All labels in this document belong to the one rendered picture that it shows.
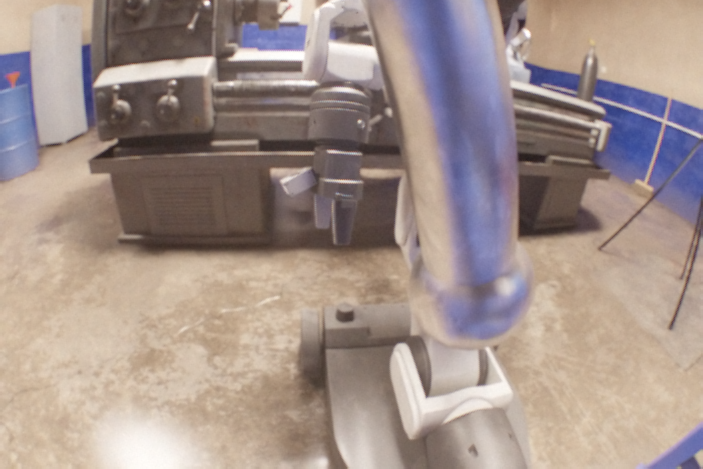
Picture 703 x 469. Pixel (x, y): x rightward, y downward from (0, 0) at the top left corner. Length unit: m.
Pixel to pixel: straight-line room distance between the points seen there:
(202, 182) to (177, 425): 0.97
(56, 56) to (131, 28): 3.22
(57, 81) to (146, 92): 3.40
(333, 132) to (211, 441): 0.79
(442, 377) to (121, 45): 1.57
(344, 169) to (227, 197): 1.04
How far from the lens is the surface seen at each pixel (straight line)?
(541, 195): 2.09
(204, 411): 0.95
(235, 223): 1.48
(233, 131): 1.40
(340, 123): 0.42
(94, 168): 1.51
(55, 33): 4.67
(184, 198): 1.47
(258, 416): 0.91
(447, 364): 0.62
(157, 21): 1.42
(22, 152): 3.82
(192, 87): 1.23
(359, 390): 0.75
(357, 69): 0.46
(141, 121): 1.33
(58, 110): 4.65
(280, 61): 1.32
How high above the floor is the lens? 0.82
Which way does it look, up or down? 26 degrees down
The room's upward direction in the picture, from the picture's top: 5 degrees clockwise
